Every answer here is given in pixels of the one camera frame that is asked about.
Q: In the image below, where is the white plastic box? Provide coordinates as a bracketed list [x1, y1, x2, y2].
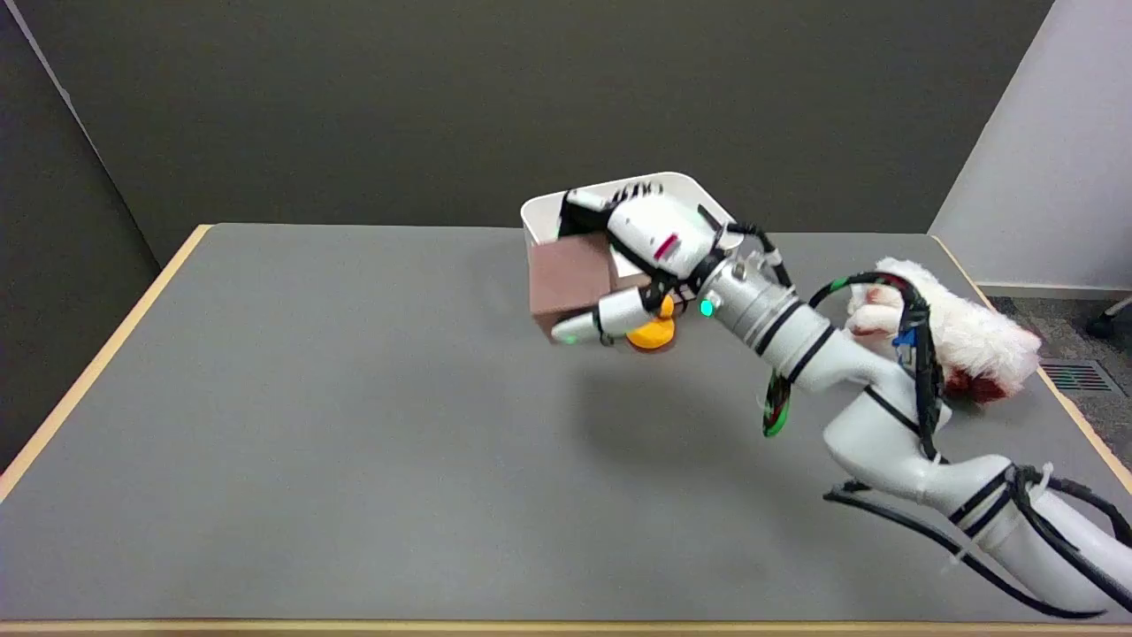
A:
[520, 172, 745, 257]

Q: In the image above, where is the green red ring toy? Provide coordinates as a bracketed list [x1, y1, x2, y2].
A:
[762, 370, 794, 438]

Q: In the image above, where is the brown cardboard box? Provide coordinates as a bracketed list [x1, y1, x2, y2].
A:
[527, 232, 653, 340]

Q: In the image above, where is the black floor vent grate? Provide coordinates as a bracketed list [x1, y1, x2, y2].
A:
[1040, 359, 1117, 394]

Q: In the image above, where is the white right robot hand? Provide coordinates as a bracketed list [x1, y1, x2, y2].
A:
[550, 188, 738, 347]

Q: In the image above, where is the orange yellow toy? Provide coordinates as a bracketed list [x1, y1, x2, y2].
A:
[624, 295, 677, 351]

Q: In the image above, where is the white fluffy plush toy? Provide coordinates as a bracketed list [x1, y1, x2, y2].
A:
[846, 257, 1043, 405]

